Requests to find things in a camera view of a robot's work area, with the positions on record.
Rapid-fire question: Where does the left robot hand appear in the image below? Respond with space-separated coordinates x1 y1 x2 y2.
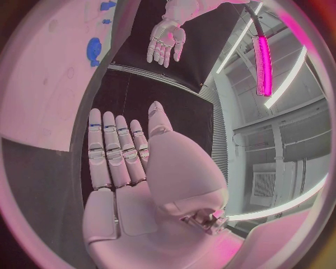
146 18 187 68

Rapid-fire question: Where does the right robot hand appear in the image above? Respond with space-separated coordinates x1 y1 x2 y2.
82 100 246 269

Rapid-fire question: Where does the white task board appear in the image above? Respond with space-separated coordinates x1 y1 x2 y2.
0 0 119 152

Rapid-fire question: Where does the blue block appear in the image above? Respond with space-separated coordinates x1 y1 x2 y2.
99 0 118 12

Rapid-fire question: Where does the blue gear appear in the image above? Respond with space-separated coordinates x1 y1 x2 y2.
86 37 103 63

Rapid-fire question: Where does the glowing light bar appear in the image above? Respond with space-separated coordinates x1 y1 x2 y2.
251 35 273 98

